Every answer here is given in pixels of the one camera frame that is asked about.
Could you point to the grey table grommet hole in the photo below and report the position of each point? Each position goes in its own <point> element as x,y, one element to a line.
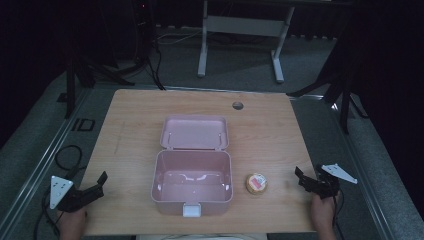
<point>237,105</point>

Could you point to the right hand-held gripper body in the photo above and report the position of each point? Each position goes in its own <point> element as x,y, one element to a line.
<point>326,186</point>

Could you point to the white desk frame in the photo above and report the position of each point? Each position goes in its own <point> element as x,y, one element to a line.
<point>243,25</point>

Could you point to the pink plastic box with lid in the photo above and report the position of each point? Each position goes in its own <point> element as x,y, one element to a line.
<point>193,180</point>

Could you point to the metal floor rail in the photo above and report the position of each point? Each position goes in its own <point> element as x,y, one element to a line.
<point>43,160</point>
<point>356,173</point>

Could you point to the person's right hand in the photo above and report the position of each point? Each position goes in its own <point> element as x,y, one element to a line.
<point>324,213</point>

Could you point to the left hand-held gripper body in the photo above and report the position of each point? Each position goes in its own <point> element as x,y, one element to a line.
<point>61,191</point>

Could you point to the round pastry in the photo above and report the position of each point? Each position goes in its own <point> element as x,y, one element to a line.
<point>256,184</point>

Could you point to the person's left hand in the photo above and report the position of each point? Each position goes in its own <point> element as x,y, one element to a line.
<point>72,225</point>

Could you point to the black tripod stand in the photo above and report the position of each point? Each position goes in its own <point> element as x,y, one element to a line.
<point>345,100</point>
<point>71,83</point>

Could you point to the dark equipment tower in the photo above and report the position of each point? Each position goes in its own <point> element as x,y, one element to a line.
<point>143,30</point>

